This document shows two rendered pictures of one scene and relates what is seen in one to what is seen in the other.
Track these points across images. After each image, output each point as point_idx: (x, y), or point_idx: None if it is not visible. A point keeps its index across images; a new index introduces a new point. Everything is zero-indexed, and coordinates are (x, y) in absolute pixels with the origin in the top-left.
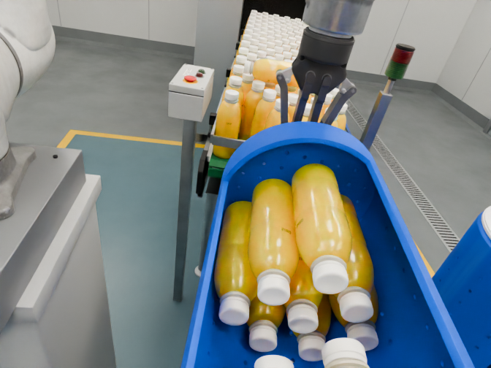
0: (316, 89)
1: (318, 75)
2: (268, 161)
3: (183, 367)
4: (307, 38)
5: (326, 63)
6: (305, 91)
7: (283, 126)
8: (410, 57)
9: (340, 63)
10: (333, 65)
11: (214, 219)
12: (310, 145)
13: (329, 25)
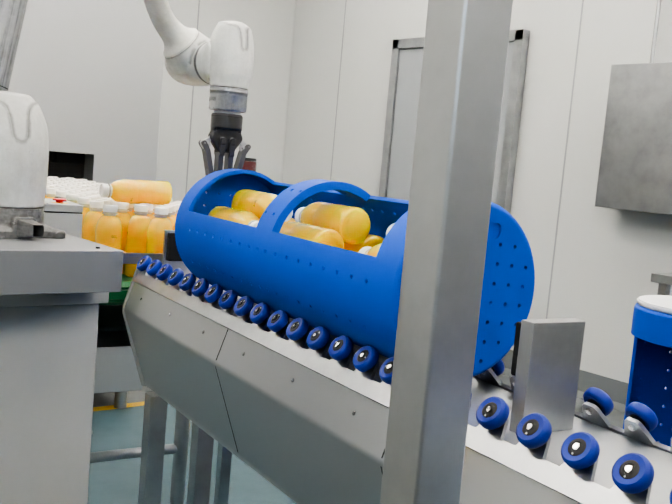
0: (227, 148)
1: (226, 139)
2: (207, 203)
3: (243, 229)
4: (218, 116)
5: (232, 128)
6: (221, 149)
7: (214, 172)
8: (254, 166)
9: (239, 128)
10: (234, 132)
11: (202, 218)
12: (232, 185)
13: (231, 107)
